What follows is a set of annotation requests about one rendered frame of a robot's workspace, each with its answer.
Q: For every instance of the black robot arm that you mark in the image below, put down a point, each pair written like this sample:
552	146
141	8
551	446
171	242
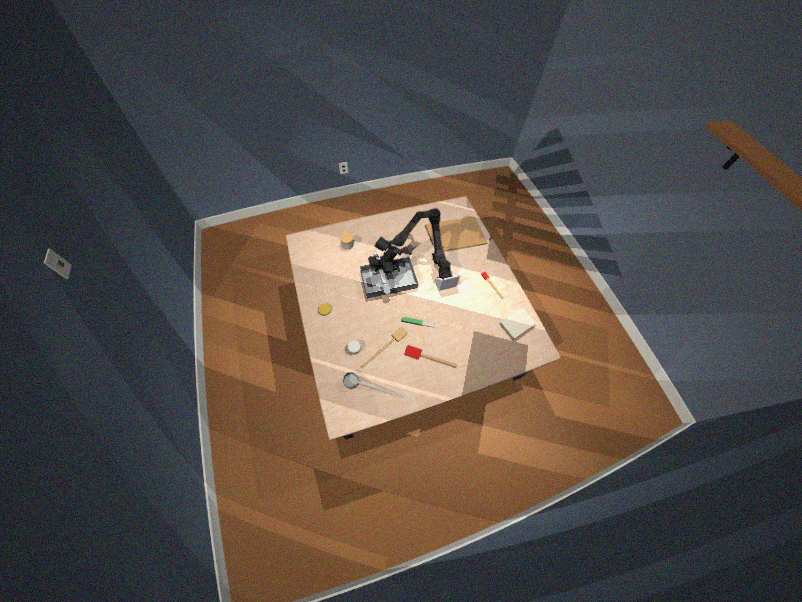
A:
439	256

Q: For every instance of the red spatula with wooden handle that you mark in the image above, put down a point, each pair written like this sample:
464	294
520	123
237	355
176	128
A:
416	353

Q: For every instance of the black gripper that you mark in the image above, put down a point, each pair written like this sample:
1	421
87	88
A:
374	262

